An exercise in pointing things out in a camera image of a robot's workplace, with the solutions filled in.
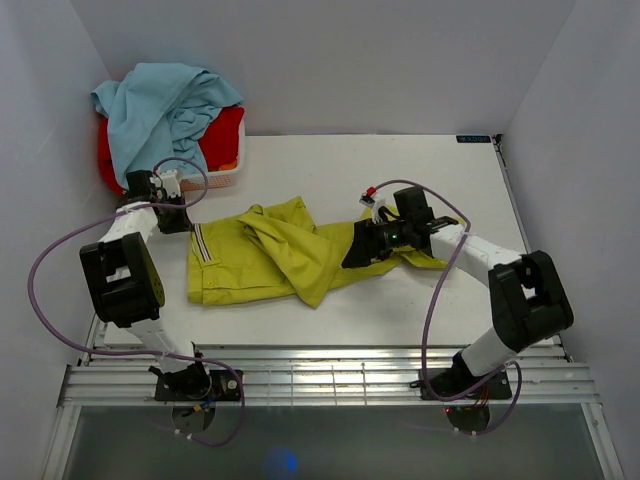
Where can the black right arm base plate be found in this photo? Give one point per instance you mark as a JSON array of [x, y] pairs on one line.
[[447, 383]]

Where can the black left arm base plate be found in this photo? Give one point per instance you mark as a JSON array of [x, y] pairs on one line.
[[196, 386]]

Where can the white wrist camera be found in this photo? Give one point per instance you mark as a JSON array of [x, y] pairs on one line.
[[168, 184], [376, 203]]

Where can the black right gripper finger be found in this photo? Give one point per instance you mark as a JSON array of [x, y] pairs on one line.
[[367, 236], [362, 256]]

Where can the white plastic laundry basket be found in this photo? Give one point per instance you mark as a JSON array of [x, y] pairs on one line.
[[222, 178]]

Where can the red garment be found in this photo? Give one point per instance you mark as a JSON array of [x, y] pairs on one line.
[[219, 145]]

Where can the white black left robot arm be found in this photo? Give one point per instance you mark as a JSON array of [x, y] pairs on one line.
[[125, 286]]

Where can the yellow-green trousers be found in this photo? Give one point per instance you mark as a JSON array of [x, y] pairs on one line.
[[277, 251]]

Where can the light blue garment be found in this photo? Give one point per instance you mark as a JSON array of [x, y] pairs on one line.
[[161, 110]]

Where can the aluminium table frame rails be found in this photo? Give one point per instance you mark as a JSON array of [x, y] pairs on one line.
[[359, 351]]

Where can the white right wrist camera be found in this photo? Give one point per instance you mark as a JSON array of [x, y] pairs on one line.
[[376, 203]]

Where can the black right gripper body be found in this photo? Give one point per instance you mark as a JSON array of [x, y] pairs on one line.
[[400, 236]]

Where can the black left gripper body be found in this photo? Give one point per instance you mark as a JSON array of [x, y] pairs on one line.
[[174, 221]]

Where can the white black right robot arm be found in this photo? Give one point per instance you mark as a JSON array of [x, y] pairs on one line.
[[527, 299]]

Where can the blue logo sticker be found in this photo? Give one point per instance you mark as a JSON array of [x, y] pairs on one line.
[[473, 139]]

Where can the white wire grid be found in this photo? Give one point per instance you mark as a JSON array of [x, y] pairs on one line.
[[332, 386]]

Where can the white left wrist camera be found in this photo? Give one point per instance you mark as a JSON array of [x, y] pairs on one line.
[[168, 184]]

